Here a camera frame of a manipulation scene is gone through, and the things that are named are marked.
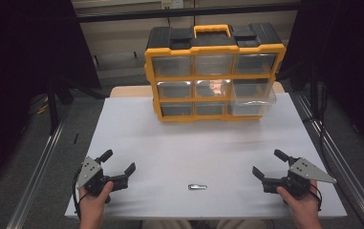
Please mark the black metal stand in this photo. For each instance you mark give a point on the black metal stand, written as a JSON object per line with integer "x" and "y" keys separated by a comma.
{"x": 53, "y": 105}

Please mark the small black floor object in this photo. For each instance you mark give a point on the small black floor object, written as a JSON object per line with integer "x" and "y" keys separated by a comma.
{"x": 75, "y": 138}

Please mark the small silver metal part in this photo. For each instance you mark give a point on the small silver metal part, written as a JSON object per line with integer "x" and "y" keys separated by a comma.
{"x": 197, "y": 187}

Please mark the black curtain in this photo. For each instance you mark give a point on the black curtain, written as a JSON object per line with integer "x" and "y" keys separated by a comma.
{"x": 17, "y": 47}
{"x": 348, "y": 47}

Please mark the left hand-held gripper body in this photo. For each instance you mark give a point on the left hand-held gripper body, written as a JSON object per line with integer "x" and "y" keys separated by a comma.
{"x": 90, "y": 173}

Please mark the person's left hand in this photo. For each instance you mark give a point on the person's left hand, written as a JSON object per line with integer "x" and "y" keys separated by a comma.
{"x": 93, "y": 203}

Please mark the white wall outlet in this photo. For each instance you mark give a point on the white wall outlet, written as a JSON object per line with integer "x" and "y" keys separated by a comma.
{"x": 172, "y": 3}

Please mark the black horizontal bar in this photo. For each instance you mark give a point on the black horizontal bar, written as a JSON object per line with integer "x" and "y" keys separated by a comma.
{"x": 170, "y": 13}

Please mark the person's right hand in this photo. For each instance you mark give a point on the person's right hand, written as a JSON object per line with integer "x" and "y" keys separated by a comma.
{"x": 300, "y": 206}

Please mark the set of closed clear drawers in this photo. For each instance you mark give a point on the set of closed clear drawers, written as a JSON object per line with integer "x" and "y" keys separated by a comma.
{"x": 171, "y": 66}

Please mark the pulled-out clear plastic drawer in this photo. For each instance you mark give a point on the pulled-out clear plastic drawer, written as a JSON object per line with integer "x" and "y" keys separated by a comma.
{"x": 252, "y": 108}

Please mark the yellow black drawer organizer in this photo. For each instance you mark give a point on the yellow black drawer organizer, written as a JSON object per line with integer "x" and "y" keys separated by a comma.
{"x": 214, "y": 49}

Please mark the aluminium floor rail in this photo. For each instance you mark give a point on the aluminium floor rail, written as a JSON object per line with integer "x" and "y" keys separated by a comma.
{"x": 337, "y": 152}
{"x": 39, "y": 171}

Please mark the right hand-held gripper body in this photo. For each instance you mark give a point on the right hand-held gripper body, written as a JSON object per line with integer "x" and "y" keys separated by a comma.
{"x": 297, "y": 181}

